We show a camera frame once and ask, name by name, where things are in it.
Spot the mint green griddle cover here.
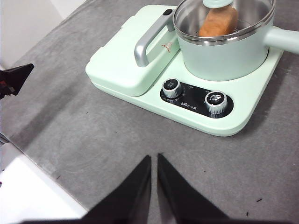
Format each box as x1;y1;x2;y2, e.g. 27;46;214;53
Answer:
85;5;182;98

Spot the mint green pot with handle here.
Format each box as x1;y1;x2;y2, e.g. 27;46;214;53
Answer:
174;0;299;82

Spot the silver griddle cover handle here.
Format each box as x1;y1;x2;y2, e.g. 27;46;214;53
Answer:
134;8;176;68

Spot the glass lid with green knob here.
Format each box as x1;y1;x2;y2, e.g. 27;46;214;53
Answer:
174;0;276;43

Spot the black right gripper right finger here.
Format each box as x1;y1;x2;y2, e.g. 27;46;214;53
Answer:
157;153;288;224

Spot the brown potato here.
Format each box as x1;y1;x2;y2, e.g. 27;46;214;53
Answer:
198;6;239;38

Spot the silver control knob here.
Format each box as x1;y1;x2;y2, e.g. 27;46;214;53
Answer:
204;91;228;115
162;78;184;99

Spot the mint green cooker base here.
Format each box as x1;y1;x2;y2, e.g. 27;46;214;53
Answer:
85;5;285;137

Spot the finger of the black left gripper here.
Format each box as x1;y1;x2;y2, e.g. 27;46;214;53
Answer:
0;63;35;99

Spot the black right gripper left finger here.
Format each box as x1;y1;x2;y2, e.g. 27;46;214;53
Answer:
18;154;152;224

